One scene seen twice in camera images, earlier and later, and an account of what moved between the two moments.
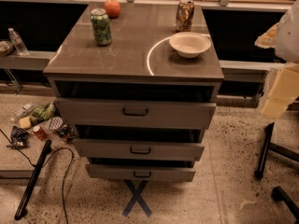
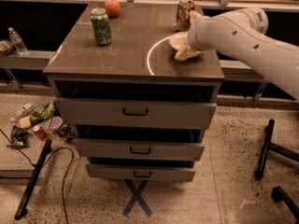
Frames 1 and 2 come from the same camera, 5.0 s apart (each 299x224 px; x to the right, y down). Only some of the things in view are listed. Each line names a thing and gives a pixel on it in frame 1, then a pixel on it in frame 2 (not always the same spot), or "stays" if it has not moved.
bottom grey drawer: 122,174 stays
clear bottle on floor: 23,110 stays
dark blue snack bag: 20,138 stays
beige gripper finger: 268,39 → 192,15
